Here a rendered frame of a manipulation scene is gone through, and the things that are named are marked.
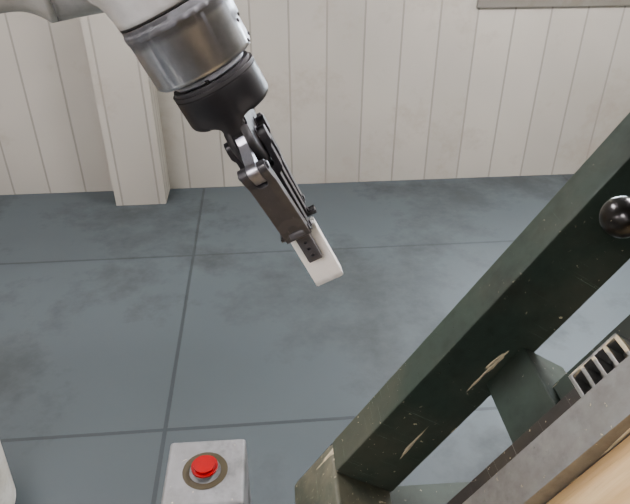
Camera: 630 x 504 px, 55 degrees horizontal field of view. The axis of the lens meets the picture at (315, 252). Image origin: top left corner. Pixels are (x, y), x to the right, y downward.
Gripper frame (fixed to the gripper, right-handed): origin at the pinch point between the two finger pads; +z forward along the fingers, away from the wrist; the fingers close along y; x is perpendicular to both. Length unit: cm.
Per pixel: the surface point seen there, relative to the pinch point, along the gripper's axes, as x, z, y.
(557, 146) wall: -120, 190, 306
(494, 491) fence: -5.8, 30.6, -11.0
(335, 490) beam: 17.1, 44.1, 7.0
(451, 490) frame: 3, 64, 13
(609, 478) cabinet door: -16.6, 26.3, -16.7
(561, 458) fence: -13.5, 25.8, -13.3
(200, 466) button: 33.3, 31.6, 10.0
